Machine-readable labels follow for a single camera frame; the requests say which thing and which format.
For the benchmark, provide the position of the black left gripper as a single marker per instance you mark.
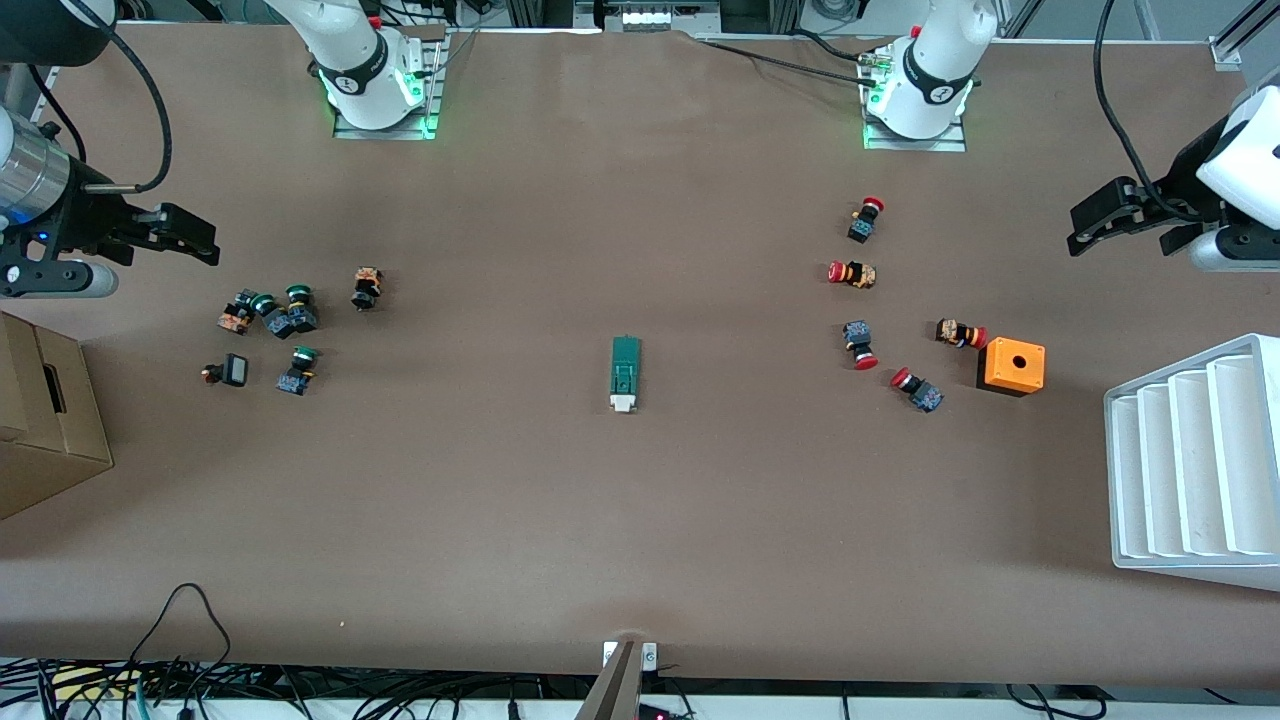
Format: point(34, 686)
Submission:
point(1172, 192)

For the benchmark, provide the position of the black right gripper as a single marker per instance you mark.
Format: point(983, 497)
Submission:
point(88, 216)

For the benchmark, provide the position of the green circuit board connector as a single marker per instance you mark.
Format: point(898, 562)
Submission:
point(626, 360)

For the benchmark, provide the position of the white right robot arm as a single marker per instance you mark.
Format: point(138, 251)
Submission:
point(350, 60)

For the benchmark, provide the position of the black push button, orange block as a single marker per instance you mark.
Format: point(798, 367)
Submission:
point(366, 288)
point(236, 316)

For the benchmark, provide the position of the green push button, blue block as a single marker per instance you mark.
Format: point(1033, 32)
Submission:
point(301, 310)
point(270, 312)
point(297, 372)

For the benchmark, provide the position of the black square push button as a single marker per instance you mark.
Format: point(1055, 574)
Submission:
point(232, 371)

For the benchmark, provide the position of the red emergency stop, orange block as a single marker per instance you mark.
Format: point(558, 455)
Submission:
point(852, 273)
point(961, 333)

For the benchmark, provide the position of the brown cardboard box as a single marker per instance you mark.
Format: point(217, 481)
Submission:
point(50, 430)

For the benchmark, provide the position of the white slotted tray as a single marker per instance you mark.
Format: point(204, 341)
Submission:
point(1195, 470)

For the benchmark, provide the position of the red emergency stop, blue block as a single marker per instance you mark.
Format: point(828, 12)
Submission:
point(917, 389)
point(859, 344)
point(866, 219)

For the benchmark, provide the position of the aluminium frame profile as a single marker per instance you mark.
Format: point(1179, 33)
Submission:
point(1228, 50)
point(45, 100)

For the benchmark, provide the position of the orange button enclosure box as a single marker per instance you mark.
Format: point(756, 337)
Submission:
point(1011, 366)

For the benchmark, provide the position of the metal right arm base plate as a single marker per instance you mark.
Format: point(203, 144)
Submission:
point(385, 133)

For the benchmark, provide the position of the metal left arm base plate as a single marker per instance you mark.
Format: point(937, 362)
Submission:
point(915, 145)

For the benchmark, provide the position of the metal frame with white lights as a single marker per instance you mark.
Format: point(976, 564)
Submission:
point(647, 17)

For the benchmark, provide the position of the brown camera pole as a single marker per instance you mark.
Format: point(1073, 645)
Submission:
point(615, 690)

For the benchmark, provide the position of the white pole bracket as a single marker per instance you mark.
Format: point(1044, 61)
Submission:
point(650, 655)

